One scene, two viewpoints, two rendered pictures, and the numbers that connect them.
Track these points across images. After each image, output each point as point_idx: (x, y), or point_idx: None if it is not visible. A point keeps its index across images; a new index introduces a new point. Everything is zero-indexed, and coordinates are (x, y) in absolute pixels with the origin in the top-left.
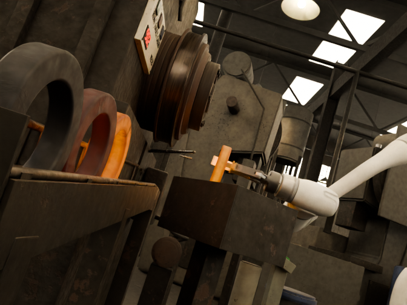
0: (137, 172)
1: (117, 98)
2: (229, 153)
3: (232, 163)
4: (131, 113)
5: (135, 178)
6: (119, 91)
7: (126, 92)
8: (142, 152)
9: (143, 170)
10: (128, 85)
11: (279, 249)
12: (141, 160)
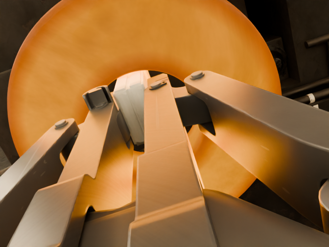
0: (303, 54)
1: (14, 53)
2: (8, 89)
3: (114, 96)
4: (2, 81)
5: (299, 70)
6: (2, 45)
7: (37, 13)
8: (284, 3)
9: (324, 38)
10: (25, 2)
11: None
12: (290, 24)
